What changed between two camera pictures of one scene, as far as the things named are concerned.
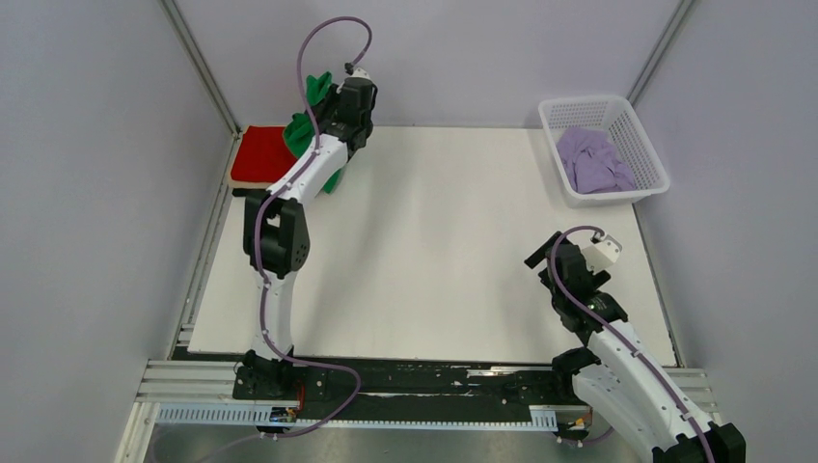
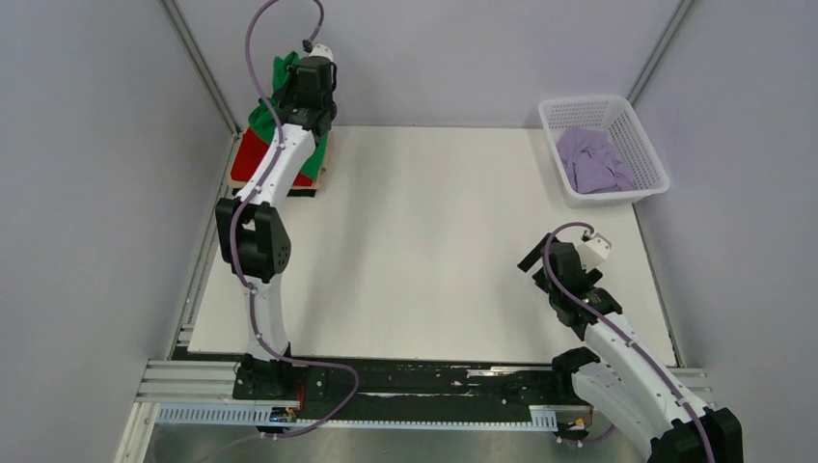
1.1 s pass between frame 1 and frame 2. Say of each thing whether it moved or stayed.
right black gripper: stayed
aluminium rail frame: stayed
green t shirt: moved
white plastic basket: stayed
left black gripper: moved
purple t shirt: stayed
